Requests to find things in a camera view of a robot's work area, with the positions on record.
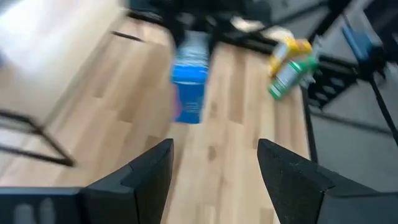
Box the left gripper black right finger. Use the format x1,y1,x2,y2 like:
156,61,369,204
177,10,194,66
257,138,382,224

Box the wooden shelf black metal legs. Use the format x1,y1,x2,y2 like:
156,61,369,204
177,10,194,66
0,0,146,168

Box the green Apple Jacks cereal box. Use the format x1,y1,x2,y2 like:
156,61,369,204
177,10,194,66
269,57,320,100

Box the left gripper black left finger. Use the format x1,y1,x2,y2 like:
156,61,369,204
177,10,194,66
81,138,175,224

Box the blue Rice Krispies cereal box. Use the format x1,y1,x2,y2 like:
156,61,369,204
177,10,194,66
170,30,210,124

